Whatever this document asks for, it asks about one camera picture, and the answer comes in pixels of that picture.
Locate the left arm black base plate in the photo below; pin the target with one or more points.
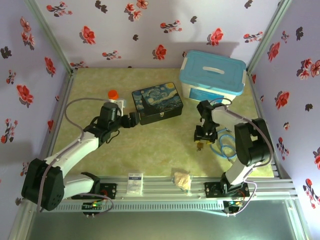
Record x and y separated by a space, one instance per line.
110 191

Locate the black controller board with leds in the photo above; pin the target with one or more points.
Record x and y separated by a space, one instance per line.
233 204

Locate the brass padlock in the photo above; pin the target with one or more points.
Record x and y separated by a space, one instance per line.
200 145

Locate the white packet in clear bag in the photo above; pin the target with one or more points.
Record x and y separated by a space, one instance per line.
135 183

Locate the starry night print box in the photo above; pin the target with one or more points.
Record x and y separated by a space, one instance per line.
157 100

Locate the green circuit board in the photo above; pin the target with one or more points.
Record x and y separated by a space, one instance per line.
93 205

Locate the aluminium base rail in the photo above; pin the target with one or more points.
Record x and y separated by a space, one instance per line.
160 186

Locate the crumpled clear bag with contents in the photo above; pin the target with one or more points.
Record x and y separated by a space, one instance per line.
183 180

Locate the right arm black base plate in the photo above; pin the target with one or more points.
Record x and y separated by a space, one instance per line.
212 190

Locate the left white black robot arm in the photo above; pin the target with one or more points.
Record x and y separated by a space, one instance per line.
75 152

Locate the blue lidded storage box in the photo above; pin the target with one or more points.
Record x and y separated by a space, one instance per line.
212 72

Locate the aluminium side rail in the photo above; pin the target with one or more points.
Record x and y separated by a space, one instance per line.
254 100
63 100

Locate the blue stethoscope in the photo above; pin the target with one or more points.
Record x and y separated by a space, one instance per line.
226 153

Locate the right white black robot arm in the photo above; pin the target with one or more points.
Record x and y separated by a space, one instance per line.
252 142

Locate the aluminium frame post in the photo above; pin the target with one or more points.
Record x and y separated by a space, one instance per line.
48 33
270 32

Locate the orange cylinder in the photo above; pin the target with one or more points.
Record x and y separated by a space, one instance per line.
113 94

